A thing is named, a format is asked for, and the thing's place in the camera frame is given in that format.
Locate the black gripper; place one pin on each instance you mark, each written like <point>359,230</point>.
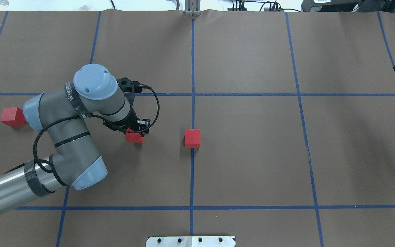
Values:
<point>131,122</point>

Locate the red block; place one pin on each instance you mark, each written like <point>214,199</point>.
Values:
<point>192,138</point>
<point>13,117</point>
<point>135,138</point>

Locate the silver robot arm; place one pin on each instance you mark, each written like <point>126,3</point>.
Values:
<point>64,152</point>

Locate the black box with label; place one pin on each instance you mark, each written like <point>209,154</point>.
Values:
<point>328,5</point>

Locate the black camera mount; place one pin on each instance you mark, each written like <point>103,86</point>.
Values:
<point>129,88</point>

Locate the white pedestal column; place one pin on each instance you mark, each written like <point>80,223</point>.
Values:
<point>191,241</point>

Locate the aluminium frame post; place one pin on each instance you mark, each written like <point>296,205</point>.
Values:
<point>192,8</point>

